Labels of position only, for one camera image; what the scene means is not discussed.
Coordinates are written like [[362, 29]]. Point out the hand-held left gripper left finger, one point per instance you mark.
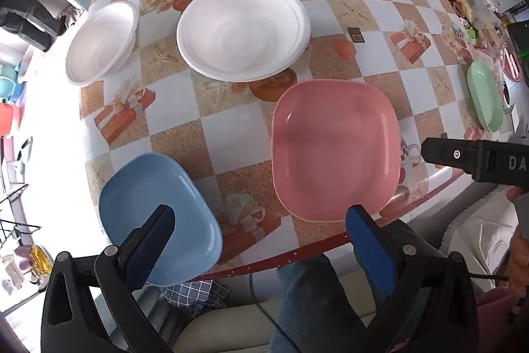
[[151, 241]]

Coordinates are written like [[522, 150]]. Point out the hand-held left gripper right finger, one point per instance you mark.
[[368, 249]]

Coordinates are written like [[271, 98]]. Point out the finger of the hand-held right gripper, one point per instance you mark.
[[444, 154]]

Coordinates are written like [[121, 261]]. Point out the blue square plate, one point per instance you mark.
[[148, 187]]

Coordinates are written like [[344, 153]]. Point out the green square plate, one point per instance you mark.
[[483, 96]]

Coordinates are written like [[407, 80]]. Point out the pink square plate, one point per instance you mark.
[[334, 146]]

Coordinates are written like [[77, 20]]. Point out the large white round plate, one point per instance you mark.
[[244, 30]]

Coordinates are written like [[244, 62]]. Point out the person's right hand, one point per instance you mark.
[[523, 253]]

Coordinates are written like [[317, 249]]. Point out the checked grey cloth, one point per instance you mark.
[[194, 293]]

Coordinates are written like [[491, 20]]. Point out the white towel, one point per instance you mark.
[[483, 237]]

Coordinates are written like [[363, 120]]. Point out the person's leg in jeans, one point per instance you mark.
[[314, 307]]

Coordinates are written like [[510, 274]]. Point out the beige seat cushion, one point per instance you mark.
[[223, 332]]

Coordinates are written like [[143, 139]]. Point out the black device with green light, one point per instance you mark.
[[518, 43]]

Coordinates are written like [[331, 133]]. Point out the black metal folding rack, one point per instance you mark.
[[16, 212]]

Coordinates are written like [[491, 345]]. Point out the dusty pink cloth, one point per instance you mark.
[[494, 307]]

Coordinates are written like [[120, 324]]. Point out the checkered printed tablecloth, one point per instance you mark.
[[363, 22]]

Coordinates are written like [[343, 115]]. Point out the red plastic bucket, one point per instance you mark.
[[8, 119]]

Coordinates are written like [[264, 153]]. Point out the teal pot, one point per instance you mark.
[[8, 80]]

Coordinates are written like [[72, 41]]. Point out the white dish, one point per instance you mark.
[[25, 65]]

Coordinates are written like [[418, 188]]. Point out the dark cloth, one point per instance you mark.
[[29, 22]]

